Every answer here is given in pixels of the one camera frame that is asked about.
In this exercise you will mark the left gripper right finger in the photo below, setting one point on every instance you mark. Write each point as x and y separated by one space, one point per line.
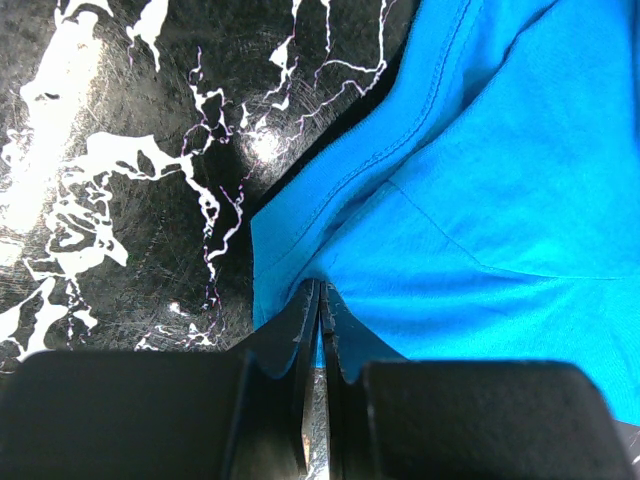
393 418

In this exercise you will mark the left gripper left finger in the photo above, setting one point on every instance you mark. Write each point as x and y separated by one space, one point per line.
238 414

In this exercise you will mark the blue t shirt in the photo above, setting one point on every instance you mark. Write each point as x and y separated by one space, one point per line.
488 208

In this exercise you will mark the black marble pattern mat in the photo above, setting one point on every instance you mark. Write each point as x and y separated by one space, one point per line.
138 141

